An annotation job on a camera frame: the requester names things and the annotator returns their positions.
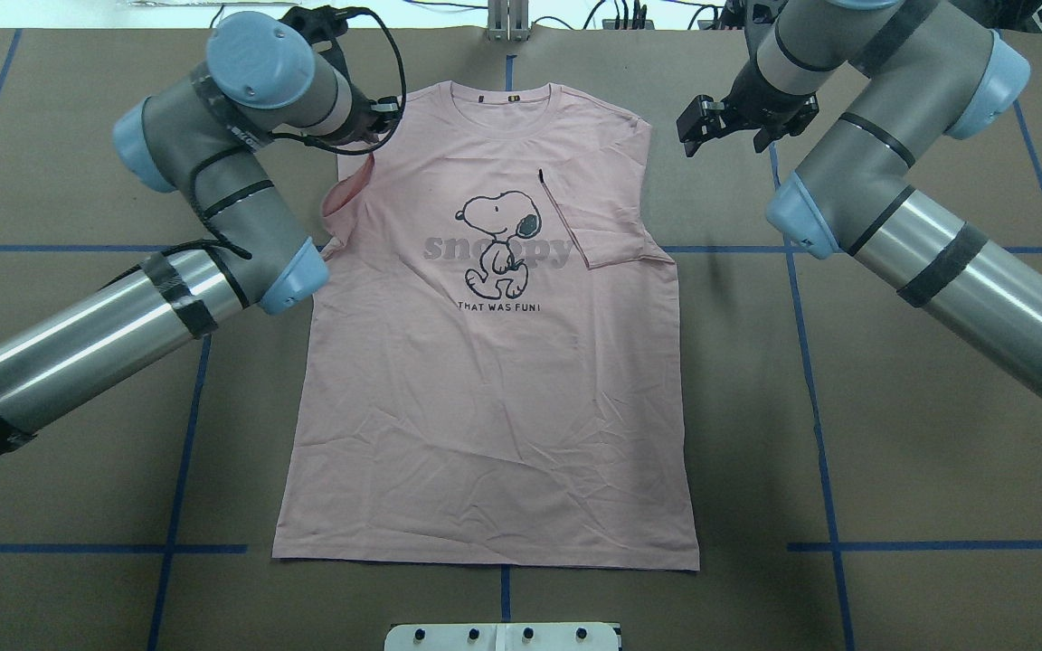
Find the aluminium frame post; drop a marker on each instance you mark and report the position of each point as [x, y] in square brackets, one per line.
[508, 20]

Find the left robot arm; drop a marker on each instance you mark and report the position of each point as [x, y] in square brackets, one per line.
[261, 79]

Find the white mounting plate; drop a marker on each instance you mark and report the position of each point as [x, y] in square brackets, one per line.
[506, 636]

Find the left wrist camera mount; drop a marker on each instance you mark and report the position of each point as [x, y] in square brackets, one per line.
[325, 23]

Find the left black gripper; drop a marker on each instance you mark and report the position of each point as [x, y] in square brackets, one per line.
[364, 117]

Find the pink Snoopy t-shirt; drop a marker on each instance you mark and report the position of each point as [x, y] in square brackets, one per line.
[494, 367]

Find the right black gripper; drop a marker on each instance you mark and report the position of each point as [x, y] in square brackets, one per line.
[753, 108]

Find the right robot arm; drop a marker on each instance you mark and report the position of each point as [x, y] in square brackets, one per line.
[931, 72]

